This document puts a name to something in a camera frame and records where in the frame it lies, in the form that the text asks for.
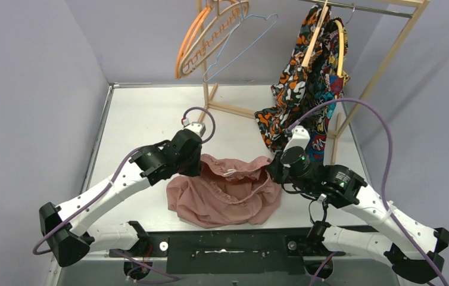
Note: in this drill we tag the blue wire hanger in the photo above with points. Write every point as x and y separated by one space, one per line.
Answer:
250 28

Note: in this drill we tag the straight wooden hanger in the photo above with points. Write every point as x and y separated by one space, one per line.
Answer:
315 35

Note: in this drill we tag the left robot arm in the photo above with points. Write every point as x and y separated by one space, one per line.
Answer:
70 228

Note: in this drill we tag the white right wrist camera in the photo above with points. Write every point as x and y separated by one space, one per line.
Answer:
300 137

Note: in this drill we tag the colourful comic print shorts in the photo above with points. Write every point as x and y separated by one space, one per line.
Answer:
328 86

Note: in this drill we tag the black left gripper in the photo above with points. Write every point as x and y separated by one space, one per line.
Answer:
192 158

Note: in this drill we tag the orange plastic hanger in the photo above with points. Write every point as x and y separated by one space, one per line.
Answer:
187 41

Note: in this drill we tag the curved wooden hanger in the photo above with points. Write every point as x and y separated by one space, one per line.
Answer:
341 54

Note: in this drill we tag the pink shorts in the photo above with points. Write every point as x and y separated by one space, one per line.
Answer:
227 192

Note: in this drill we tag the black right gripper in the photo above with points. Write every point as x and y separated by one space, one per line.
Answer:
274 168

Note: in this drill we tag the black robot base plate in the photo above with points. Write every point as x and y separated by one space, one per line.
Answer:
246 251

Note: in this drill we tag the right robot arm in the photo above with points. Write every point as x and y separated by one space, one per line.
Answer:
411 249

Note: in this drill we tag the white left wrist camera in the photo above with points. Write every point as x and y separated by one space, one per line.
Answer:
196 127

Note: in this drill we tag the beige notched wooden hanger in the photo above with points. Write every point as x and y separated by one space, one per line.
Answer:
212 37

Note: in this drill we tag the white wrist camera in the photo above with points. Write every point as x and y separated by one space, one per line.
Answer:
196 127
300 137

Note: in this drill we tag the orange camouflage shorts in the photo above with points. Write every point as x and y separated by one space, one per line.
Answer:
295 86

